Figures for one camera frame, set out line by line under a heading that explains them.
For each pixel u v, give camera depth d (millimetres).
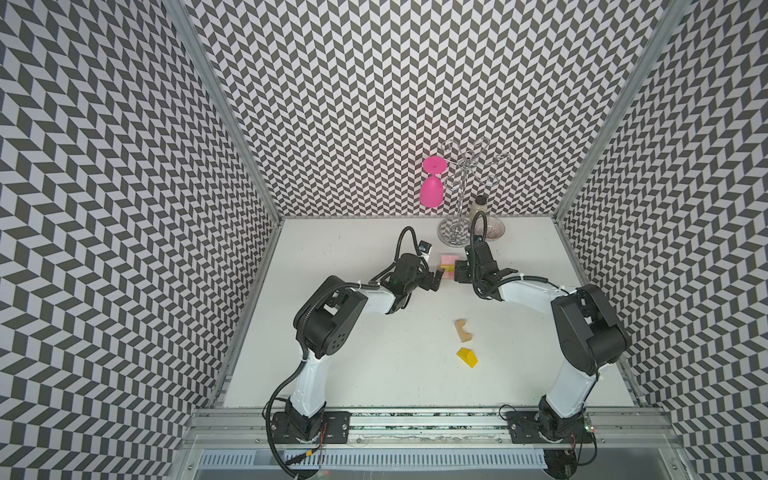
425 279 864
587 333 481
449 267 985
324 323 525
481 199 1121
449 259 958
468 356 825
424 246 848
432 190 953
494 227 1116
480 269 743
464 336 880
